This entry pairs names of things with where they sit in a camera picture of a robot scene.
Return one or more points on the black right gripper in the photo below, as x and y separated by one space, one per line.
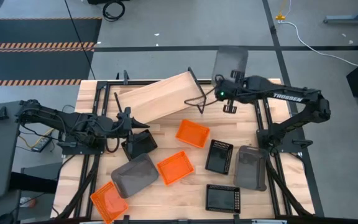
236 91

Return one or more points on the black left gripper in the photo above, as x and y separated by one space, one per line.
123 124

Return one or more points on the black slotted plastic basket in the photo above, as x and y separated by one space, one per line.
143 144
223 199
218 157

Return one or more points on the translucent grey plastic basket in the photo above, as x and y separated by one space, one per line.
228 60
134 175
250 168

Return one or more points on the orange slotted plastic basket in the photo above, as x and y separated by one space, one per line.
109 202
175 168
193 133

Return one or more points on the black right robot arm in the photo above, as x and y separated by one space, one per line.
291 96

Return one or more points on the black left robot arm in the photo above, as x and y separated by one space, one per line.
51 113

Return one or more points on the wooden shelf with black legs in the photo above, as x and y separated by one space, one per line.
160 96

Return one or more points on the black power strip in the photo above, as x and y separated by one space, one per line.
40 144

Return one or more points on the black hazard-striped floor mat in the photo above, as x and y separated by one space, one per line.
36 62

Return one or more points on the grey metal table base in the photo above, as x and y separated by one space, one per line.
346 20

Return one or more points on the black triangular bracket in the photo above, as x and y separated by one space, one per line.
2 114

